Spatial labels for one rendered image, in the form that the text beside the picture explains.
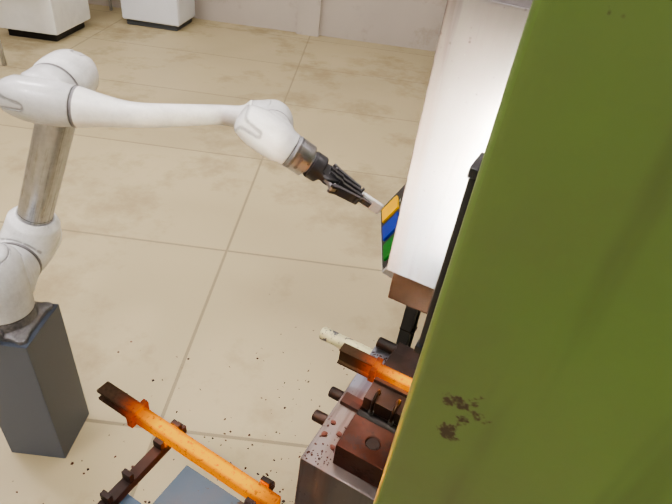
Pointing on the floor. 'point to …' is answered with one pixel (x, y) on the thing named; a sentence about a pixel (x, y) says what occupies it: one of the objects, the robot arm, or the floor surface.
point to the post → (407, 325)
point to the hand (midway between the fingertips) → (370, 203)
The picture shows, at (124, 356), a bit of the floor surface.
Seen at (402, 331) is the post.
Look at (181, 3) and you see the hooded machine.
